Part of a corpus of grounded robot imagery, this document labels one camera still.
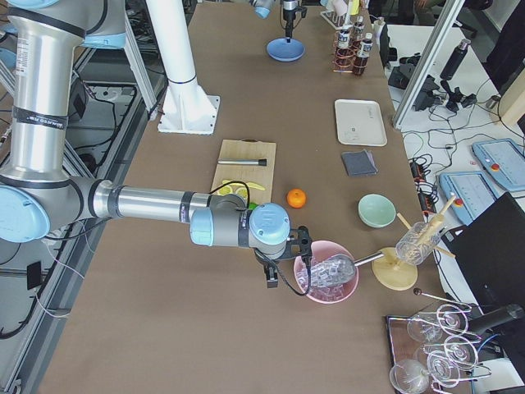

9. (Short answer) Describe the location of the lemon slice one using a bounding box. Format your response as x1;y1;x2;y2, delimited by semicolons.
217;185;233;195

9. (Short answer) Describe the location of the glass tumbler on stand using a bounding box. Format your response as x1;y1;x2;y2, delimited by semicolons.
395;222;443;266

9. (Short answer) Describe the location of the aluminium frame post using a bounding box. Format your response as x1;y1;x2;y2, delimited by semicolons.
392;0;464;130

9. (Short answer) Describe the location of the pink cup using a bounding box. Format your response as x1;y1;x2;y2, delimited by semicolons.
331;0;348;16

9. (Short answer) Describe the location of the teach pendant near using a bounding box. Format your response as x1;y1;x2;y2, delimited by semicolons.
438;171;500;225

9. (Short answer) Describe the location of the wooden cutting board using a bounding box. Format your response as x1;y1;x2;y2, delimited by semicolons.
211;140;276;204

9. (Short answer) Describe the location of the copper wire bottle rack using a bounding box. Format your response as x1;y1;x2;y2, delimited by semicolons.
332;28;365;73

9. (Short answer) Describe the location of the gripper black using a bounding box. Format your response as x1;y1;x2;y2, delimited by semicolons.
281;0;307;43
263;263;278;288

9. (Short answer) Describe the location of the wine glass rack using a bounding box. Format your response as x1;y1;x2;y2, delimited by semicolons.
386;301;491;393

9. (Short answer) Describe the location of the wooden mug tree stand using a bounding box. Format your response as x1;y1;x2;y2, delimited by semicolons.
372;193;456;291

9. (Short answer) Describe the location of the tea bottle two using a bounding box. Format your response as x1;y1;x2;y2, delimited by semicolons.
352;16;365;48

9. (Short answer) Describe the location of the lemon slice two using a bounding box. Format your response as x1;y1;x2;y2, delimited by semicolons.
235;187;248;199

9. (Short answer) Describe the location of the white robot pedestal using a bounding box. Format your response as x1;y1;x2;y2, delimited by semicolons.
147;0;220;135

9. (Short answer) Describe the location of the blue plate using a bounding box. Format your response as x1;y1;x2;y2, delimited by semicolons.
266;38;305;62

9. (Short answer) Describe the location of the pink bowl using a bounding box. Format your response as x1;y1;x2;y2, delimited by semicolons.
306;241;359;304

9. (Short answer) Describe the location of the grey folded cloth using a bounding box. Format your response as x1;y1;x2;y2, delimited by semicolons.
341;149;378;176

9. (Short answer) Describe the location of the cream rectangular tray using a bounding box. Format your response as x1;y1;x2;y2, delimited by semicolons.
334;98;387;147

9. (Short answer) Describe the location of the teach pendant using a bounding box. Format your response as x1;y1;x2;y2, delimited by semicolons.
438;171;500;225
472;138;524;191

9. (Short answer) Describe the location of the tea bottle one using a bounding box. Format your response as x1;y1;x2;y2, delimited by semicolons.
336;24;353;64

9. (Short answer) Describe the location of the orange fruit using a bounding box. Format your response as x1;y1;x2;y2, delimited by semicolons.
286;188;307;208

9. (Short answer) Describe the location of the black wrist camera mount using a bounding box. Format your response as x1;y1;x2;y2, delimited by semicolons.
284;226;313;261

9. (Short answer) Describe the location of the clear ice cubes pile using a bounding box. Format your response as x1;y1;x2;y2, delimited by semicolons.
295;254;358;300

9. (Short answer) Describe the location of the teach pendant far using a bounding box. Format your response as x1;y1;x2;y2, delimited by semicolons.
472;138;524;191

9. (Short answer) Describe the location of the green bowl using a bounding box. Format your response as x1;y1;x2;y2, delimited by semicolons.
358;194;396;228

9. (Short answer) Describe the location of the tea bottle three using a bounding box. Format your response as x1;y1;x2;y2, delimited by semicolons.
352;33;373;76

